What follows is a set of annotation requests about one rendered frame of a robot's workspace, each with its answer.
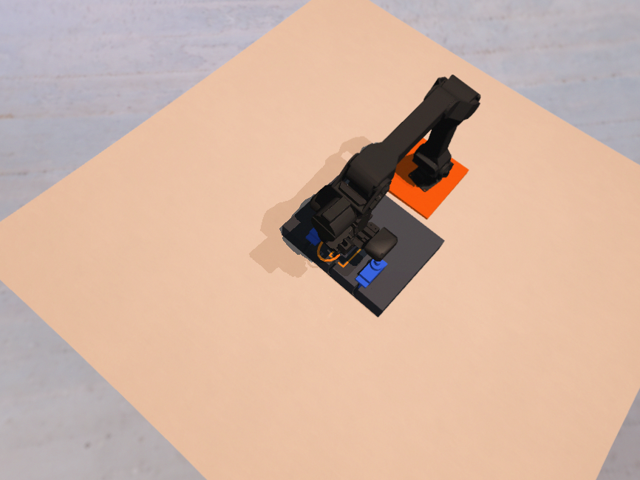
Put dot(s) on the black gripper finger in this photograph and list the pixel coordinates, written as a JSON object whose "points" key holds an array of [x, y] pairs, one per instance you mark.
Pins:
{"points": [[359, 243]]}

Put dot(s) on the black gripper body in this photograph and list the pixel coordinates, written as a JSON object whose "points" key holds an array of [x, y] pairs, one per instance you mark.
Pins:
{"points": [[378, 241]]}

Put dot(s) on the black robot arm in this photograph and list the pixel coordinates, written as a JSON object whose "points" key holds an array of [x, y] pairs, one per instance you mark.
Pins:
{"points": [[449, 102]]}

